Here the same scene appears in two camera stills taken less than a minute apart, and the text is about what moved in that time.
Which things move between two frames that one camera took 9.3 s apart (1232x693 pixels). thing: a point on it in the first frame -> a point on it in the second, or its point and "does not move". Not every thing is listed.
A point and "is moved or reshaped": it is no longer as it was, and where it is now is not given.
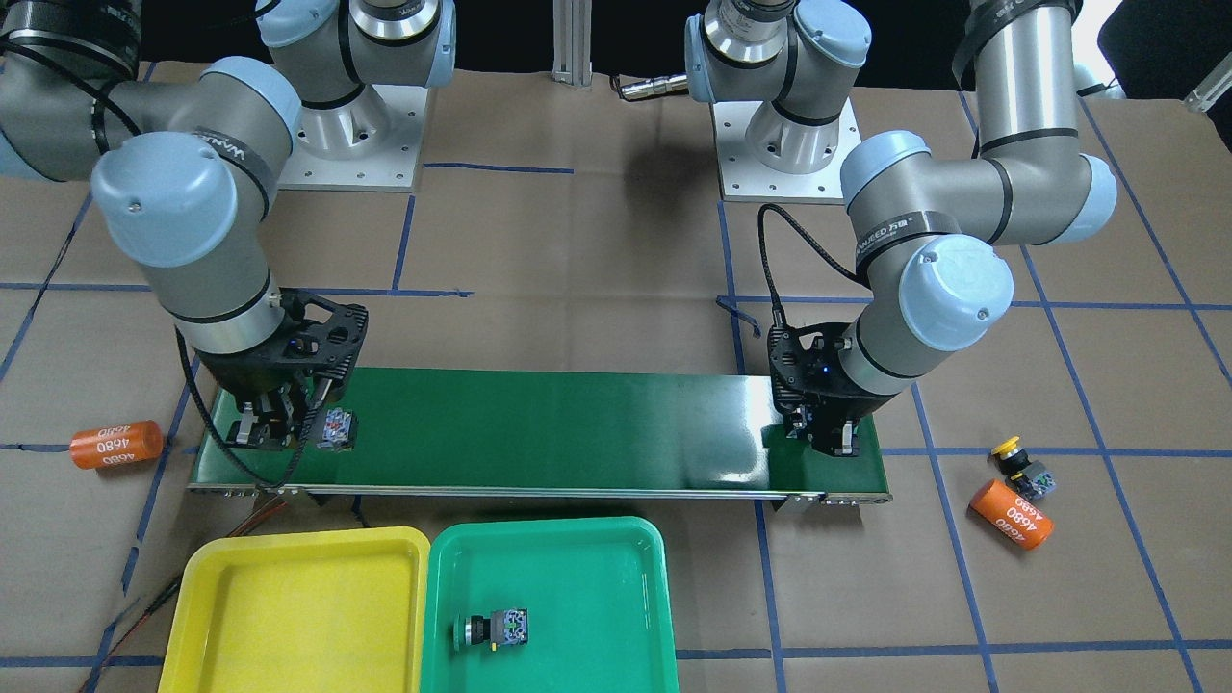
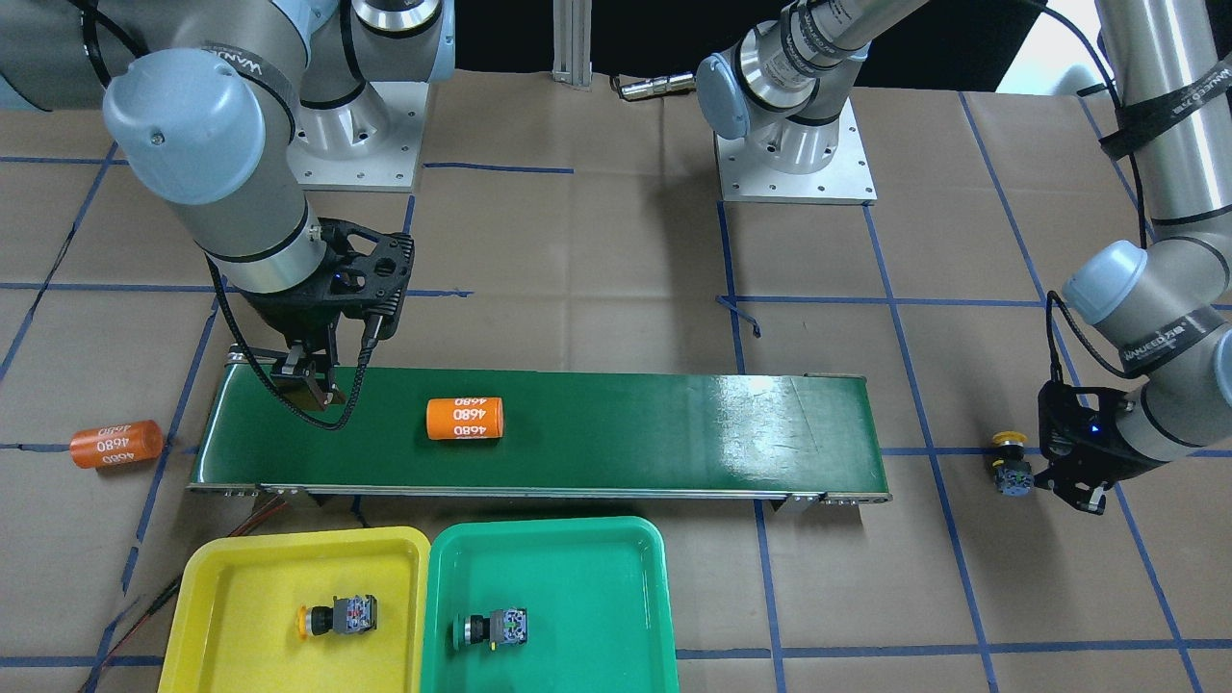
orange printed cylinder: x=1010 y=515 -> x=464 y=418
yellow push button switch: x=1026 y=477 is moved or reshaped
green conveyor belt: x=552 y=433 does not move
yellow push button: x=337 y=433 -> x=352 y=614
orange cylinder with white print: x=115 y=445 does not move
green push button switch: x=503 y=627 does not move
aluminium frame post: x=572 y=42 does not move
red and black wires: x=243 y=529 does not move
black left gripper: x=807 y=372 -> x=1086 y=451
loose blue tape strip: x=729 y=301 does not move
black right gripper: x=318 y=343 -> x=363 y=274
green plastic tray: x=596 y=593 does not move
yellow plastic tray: x=333 y=611 does not move
